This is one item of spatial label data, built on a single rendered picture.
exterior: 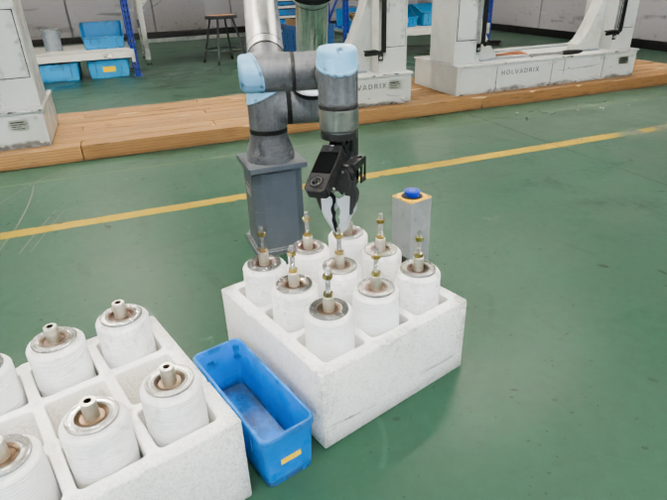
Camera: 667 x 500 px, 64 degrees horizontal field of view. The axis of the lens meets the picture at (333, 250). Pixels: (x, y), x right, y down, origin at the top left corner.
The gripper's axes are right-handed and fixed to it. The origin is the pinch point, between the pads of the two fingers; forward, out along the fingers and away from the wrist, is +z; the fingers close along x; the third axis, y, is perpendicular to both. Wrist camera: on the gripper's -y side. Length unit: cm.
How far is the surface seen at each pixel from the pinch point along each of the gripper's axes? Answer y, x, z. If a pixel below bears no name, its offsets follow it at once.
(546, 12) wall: 702, 39, 7
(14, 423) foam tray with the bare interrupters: -55, 33, 18
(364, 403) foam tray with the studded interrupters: -16.7, -13.2, 28.4
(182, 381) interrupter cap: -42.7, 6.7, 9.1
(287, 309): -14.5, 4.4, 12.2
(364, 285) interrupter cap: -4.9, -8.3, 9.1
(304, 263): 1.3, 9.2, 11.0
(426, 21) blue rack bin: 536, 147, 5
